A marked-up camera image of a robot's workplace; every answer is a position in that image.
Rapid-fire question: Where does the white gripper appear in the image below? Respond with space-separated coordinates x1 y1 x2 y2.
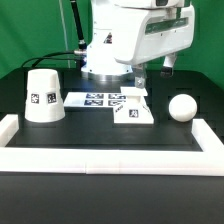
113 5 195 88

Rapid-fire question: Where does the white lamp base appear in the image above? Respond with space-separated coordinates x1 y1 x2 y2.
113 86 154 125

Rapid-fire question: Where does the white lamp bulb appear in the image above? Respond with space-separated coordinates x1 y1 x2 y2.
169 94 197 122

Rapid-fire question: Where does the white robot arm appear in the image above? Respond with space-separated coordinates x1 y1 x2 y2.
82 0 195 83

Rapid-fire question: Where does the white lamp shade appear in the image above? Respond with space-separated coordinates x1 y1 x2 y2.
25 69 65 123

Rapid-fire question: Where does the white marker sheet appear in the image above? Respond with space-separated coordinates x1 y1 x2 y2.
64 92 126 108

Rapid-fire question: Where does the black corrugated hose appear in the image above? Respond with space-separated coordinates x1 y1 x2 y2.
69 0 88 51

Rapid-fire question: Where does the white U-shaped frame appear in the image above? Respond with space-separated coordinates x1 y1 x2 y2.
0 115 224 176

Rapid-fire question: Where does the black cable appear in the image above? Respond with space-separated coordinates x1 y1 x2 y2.
20 50 88 69

